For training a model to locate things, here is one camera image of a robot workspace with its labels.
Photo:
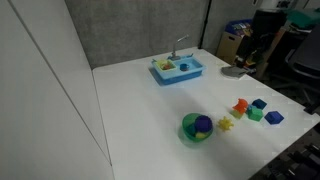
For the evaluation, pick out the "green bowl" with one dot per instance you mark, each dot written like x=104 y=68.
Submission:
x=186 y=120

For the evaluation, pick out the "green block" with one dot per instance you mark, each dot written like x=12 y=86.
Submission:
x=255 y=114

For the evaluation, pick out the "toy shelf with coloured bins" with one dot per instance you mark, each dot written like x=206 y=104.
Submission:
x=238 y=28

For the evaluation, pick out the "light blue block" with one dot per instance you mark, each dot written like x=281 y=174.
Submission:
x=249 y=107

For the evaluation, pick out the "yellow spiky toy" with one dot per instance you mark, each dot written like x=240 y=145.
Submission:
x=225 y=124

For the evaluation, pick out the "orange toy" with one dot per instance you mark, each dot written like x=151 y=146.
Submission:
x=240 y=105

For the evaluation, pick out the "grey toy faucet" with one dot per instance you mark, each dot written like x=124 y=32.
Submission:
x=174 y=50

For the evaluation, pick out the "black equipment beside table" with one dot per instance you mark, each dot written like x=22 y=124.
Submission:
x=293 y=160

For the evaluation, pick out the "blue toy sink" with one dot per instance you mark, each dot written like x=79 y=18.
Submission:
x=176 y=76

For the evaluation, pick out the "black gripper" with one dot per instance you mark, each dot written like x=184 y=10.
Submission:
x=268 y=23

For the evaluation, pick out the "bright blue block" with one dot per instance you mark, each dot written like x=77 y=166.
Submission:
x=274 y=117

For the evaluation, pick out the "yellow-green block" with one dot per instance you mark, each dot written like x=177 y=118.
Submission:
x=236 y=115

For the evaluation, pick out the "dark blue block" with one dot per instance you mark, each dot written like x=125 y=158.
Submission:
x=259 y=103

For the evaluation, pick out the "small blue cup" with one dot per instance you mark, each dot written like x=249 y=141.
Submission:
x=184 y=67

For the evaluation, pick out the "yellow-green dish rack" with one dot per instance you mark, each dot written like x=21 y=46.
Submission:
x=160 y=63

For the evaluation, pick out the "teal toy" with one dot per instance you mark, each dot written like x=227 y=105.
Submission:
x=190 y=130

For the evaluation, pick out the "purple ball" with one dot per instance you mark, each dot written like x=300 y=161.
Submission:
x=203 y=123

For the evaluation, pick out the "black vertical partition post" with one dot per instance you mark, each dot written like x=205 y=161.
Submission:
x=204 y=26

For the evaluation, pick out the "small red toy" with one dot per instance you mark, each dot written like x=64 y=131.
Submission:
x=166 y=67

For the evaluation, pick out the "cardboard box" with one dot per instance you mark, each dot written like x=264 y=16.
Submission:
x=228 y=46

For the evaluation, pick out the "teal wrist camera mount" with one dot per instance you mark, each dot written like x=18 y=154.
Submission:
x=303 y=17

